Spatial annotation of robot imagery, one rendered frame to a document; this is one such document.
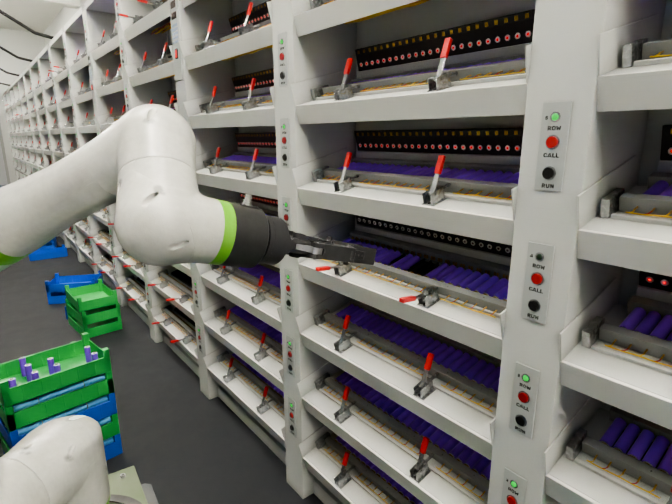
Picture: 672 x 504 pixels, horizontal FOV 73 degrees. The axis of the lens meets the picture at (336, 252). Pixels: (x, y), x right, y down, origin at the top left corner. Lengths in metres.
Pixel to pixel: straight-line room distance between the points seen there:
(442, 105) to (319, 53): 0.48
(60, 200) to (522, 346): 0.74
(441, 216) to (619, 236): 0.29
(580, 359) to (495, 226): 0.23
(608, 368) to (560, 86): 0.40
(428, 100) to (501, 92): 0.14
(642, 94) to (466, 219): 0.30
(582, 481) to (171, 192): 0.74
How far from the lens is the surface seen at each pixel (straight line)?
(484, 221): 0.79
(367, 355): 1.14
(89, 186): 0.73
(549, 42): 0.74
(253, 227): 0.64
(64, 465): 0.94
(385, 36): 1.24
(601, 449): 0.89
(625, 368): 0.78
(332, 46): 1.26
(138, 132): 0.66
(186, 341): 2.24
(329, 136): 1.23
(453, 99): 0.83
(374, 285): 1.02
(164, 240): 0.59
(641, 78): 0.69
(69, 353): 1.89
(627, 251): 0.70
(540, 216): 0.74
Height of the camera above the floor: 1.08
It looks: 14 degrees down
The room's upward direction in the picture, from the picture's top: straight up
